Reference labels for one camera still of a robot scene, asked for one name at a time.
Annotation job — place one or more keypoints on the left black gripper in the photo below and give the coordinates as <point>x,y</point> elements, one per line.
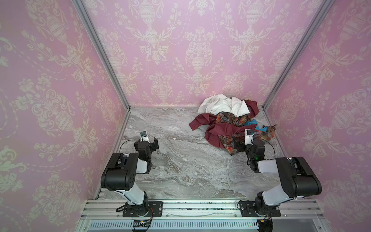
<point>153,146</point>

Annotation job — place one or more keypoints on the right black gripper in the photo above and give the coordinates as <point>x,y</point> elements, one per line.
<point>239,145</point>

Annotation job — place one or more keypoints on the teal cloth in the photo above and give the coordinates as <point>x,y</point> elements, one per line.
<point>254,122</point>

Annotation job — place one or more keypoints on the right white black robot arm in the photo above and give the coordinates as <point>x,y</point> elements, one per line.
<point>297,179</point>

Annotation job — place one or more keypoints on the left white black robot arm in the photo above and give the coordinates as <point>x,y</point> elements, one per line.
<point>120,173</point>

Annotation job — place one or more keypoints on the plaid cloth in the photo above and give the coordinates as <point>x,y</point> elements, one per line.
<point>227,126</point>

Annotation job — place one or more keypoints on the maroon cloth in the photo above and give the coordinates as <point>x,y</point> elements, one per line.
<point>209,120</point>

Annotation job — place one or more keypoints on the white cloth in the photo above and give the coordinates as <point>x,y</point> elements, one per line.
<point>221,103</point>

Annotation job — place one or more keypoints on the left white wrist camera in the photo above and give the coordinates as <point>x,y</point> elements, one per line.
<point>144,136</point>

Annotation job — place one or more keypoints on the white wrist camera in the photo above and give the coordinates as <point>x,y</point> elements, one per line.
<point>249,137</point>
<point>144,136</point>

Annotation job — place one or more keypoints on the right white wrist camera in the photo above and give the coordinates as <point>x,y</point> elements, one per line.
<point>249,137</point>

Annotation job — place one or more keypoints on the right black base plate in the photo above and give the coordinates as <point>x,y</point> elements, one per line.
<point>252,209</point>

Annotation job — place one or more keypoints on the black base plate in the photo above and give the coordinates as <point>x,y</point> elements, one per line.
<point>150,209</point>
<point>252,209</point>

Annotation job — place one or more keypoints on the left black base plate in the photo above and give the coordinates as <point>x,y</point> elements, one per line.
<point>150,209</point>

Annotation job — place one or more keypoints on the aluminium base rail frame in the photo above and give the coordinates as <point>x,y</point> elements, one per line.
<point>202,215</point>

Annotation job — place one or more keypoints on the left aluminium corner post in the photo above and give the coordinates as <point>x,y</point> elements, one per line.
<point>93,35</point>

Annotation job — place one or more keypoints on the aluminium corner post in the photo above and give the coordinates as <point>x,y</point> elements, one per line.
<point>93,35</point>
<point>299,49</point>

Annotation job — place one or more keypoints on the right aluminium corner post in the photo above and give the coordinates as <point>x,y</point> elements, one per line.
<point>299,49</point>

